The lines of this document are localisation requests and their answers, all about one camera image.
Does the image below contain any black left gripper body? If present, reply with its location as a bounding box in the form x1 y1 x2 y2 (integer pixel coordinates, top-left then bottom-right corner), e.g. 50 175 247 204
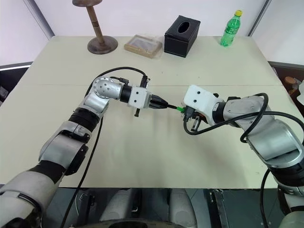
133 75 155 118

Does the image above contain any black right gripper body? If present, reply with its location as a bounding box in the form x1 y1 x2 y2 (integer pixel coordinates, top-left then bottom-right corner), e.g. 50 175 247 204
190 107 208 124

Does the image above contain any clear plastic box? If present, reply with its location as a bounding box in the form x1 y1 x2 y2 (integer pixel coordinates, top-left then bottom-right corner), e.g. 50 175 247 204
123 34 163 60

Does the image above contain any black leather tissue box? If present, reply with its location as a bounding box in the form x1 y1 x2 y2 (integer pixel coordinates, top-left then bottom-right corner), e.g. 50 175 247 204
163 15 201 58

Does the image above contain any brown wooden hat stand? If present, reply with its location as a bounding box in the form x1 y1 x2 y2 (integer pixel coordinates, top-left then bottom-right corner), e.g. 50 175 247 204
72 0 119 55

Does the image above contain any green plastic bottle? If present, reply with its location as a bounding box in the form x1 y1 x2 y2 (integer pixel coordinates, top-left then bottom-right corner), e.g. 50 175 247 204
219 9 244 48

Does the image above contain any dark side table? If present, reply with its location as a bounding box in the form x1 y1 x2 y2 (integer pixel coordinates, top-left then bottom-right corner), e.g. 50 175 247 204
267 61 304 113

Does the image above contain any small brown wooden object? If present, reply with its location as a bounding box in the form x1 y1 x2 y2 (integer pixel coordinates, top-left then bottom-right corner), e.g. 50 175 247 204
284 76 297 90

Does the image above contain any white object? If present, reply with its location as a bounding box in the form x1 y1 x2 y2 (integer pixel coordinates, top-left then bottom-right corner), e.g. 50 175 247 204
296 80 304 105

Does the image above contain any grey rounded shape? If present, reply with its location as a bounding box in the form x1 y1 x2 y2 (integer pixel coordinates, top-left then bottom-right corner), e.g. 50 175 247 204
99 188 142 223

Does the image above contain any dark side cabinet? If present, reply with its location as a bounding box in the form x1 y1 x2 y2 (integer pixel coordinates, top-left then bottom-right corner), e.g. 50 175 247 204
0 62 33 103

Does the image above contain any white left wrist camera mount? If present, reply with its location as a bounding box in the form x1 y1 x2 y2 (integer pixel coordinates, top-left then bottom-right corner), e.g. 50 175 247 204
127 85 152 110

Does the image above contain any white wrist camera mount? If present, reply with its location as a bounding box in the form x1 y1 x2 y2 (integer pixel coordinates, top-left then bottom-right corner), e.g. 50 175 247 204
183 85 225 124
127 85 152 110

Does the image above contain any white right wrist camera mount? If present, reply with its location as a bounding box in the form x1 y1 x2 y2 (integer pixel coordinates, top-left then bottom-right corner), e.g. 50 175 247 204
183 85 225 124

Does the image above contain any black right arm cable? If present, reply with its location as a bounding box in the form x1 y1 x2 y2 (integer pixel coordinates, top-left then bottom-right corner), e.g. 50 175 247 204
259 168 274 228
183 92 304 143

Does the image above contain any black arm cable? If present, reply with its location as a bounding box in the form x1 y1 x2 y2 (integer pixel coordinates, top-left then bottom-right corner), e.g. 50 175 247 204
183 92 304 143
259 168 274 228
60 67 149 228

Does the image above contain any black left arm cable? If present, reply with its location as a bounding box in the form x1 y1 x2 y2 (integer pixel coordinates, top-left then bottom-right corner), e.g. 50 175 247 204
60 67 149 228

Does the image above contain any grey metal frame post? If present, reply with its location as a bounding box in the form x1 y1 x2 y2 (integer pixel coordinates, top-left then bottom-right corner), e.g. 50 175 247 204
22 0 56 41
247 0 273 37

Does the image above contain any thin white wire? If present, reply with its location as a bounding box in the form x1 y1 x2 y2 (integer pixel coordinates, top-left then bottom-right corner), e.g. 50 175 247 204
72 188 80 216

